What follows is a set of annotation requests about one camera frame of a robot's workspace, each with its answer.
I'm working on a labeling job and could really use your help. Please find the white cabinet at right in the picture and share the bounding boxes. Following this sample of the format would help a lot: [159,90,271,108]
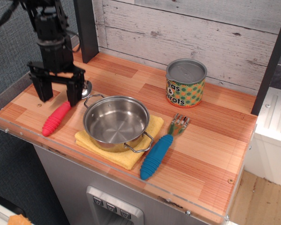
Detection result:
[244,87,281,185]

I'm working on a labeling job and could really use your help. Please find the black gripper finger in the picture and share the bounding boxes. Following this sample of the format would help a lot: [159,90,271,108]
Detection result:
[30,70,53,102]
[67,70,85,107]

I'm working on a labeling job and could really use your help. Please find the dark vertical post left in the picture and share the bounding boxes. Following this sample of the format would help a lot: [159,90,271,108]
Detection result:
[74,0,99,63]

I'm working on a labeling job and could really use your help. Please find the grey toy fridge cabinet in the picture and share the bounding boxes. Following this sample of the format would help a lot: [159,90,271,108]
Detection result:
[34,146,204,225]

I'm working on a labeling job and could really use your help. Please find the dark vertical post right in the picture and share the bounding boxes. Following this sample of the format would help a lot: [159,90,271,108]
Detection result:
[251,28,281,116]

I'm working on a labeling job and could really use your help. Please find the blue handled metal fork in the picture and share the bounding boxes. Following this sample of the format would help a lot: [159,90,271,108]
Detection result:
[140,113,190,180]

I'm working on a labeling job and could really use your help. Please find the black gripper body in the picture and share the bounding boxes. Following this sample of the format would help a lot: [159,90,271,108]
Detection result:
[28,42,85,86]

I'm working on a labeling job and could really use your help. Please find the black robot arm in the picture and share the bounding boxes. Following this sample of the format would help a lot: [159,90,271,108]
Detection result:
[21,0,85,106]

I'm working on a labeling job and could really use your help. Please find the stainless steel pot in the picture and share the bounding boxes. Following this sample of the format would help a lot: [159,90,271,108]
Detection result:
[83,94,154,153]

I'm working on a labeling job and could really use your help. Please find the orange object bottom left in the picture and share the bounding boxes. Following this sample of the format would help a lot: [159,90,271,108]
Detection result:
[7,214,32,225]

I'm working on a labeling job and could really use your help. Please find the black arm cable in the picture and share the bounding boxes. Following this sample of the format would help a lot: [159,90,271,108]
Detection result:
[0,0,21,33]

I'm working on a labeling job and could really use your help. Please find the peas and carrots can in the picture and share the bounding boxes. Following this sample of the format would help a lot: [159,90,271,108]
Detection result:
[166,59,207,108]

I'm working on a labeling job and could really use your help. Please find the red handled metal spoon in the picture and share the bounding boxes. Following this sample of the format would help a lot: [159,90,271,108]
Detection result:
[42,81,92,136]

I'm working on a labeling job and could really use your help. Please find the dark vertical post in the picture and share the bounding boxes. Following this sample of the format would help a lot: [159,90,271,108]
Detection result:
[251,28,281,116]
[74,0,99,63]

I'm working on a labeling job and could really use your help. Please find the silver dispenser button panel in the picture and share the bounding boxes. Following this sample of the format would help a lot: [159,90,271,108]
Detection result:
[86,186,144,225]

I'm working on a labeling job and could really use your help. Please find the yellow folded cloth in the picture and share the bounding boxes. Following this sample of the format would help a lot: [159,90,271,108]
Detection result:
[74,115,164,170]

